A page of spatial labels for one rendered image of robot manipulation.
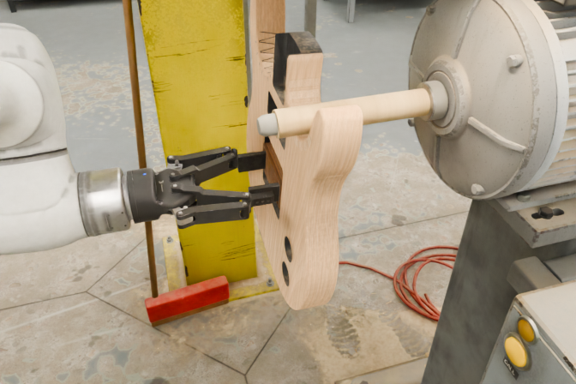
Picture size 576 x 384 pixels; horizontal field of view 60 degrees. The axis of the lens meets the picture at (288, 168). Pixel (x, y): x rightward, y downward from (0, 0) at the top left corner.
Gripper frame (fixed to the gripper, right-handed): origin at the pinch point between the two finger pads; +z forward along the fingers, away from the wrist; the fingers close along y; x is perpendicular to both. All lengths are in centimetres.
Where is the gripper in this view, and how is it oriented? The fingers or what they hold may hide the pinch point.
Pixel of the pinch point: (269, 175)
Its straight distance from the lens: 74.8
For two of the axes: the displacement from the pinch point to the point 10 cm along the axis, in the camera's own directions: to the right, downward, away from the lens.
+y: 2.8, 6.2, -7.3
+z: 9.6, -1.5, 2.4
